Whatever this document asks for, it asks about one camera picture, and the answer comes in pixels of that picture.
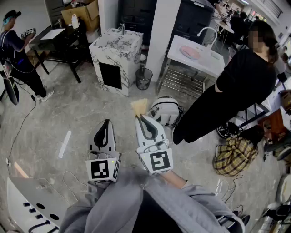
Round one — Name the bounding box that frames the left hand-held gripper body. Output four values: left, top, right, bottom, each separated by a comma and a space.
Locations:
85, 149, 121, 184

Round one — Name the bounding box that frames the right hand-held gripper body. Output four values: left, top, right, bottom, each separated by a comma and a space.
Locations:
135, 138, 174, 176

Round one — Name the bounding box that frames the yellow sponge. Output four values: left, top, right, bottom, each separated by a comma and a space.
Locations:
130, 98, 149, 118

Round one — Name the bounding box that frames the person's left forearm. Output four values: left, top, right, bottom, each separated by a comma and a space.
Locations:
75, 179, 137, 223

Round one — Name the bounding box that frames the person's right forearm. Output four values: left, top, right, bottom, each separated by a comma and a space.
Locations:
160, 170, 216, 201

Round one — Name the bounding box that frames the white round appliance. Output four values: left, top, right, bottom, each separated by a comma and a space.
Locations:
149, 96, 180, 127

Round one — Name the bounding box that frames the person's black undershirt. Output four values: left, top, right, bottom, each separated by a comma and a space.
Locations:
124, 190, 186, 233

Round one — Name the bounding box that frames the metal rack shelf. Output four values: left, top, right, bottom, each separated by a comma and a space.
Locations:
156, 58, 216, 99

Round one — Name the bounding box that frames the person's grey zip hoodie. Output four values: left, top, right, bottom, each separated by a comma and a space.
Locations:
58, 169, 246, 233

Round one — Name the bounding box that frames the black printed bag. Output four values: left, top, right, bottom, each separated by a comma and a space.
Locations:
217, 122, 244, 139

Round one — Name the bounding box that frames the white perforated panel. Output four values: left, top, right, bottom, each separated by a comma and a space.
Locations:
6, 177, 71, 233

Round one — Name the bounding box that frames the white marble sink cabinet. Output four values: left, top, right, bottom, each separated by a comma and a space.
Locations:
89, 27, 144, 97

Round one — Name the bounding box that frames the white sink table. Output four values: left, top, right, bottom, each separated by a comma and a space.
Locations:
167, 34, 226, 79

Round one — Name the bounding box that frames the pink round basin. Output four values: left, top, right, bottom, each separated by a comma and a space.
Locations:
180, 45, 202, 60

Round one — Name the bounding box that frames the black table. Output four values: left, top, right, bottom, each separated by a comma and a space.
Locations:
28, 21, 91, 84

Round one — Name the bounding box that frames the white rectangular tray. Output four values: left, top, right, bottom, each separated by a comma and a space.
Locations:
40, 28, 66, 41

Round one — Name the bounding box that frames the white curved faucet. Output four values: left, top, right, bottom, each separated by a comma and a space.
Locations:
196, 26, 218, 50

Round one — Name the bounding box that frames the brown wooden crate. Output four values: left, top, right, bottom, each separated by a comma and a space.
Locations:
258, 109, 289, 144

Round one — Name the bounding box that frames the white plastic jug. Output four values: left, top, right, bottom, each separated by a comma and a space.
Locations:
71, 14, 80, 30

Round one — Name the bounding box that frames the dark grey cabinet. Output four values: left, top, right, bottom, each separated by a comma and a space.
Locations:
169, 0, 216, 46

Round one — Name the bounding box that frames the black cabinet appliance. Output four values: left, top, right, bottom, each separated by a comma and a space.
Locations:
117, 0, 157, 46

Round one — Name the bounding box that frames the brown cardboard box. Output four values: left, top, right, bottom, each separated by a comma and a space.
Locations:
60, 0, 100, 32

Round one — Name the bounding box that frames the round white table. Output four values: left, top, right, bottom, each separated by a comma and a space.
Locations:
213, 18, 235, 35

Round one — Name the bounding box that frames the black and white cable bundle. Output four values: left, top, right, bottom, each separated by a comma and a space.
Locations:
168, 106, 185, 128

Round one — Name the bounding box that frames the white floor cable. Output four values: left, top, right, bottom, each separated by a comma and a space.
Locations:
62, 170, 88, 205

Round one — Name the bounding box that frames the black wire waste bin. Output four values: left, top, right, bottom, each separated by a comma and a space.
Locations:
135, 67, 153, 91

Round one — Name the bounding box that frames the black floor cable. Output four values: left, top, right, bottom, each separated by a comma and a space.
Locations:
5, 77, 37, 166

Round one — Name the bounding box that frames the grey webbing strap buckle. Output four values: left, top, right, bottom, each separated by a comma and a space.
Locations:
216, 213, 251, 231

